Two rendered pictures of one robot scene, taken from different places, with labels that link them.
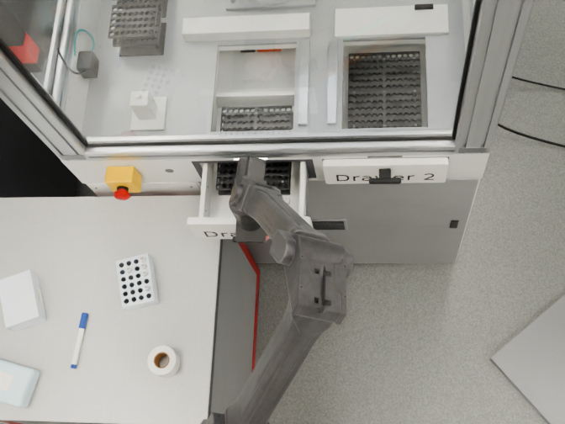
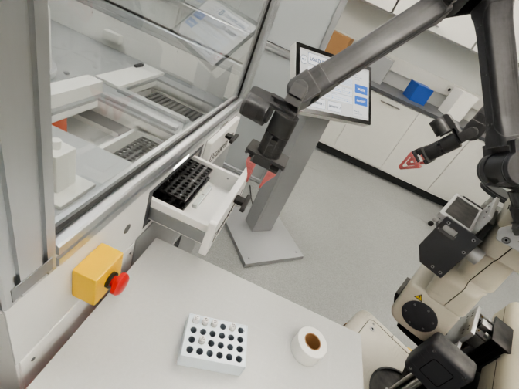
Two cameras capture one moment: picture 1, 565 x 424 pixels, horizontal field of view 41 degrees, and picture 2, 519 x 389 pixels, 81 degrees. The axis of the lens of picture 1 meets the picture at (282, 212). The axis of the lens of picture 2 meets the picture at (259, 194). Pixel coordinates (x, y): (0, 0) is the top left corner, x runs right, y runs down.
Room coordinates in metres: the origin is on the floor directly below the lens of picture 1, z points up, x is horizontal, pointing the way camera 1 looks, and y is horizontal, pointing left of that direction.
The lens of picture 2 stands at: (0.82, 0.69, 1.36)
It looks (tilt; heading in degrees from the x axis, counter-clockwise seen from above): 33 degrees down; 250
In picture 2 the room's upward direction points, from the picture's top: 25 degrees clockwise
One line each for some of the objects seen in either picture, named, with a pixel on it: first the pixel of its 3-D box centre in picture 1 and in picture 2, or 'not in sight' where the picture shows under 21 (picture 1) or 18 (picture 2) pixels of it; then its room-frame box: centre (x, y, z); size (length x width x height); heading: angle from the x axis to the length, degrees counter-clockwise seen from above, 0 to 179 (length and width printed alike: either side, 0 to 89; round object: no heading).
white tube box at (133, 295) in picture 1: (137, 282); (214, 343); (0.67, 0.40, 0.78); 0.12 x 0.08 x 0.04; 173
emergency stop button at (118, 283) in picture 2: (122, 193); (117, 282); (0.87, 0.36, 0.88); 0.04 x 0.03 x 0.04; 69
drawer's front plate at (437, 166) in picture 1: (384, 171); (221, 141); (0.68, -0.26, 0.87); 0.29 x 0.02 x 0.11; 69
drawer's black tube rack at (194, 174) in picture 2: (256, 152); (159, 174); (0.85, 0.01, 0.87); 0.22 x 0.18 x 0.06; 159
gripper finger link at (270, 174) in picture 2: not in sight; (261, 170); (0.61, 0.07, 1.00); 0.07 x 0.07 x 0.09; 69
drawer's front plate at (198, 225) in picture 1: (251, 228); (228, 205); (0.66, 0.08, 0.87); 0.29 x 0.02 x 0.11; 69
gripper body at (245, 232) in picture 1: (250, 215); (272, 146); (0.61, 0.07, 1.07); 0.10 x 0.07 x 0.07; 159
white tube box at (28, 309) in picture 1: (22, 300); not in sight; (0.72, 0.69, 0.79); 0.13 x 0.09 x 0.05; 179
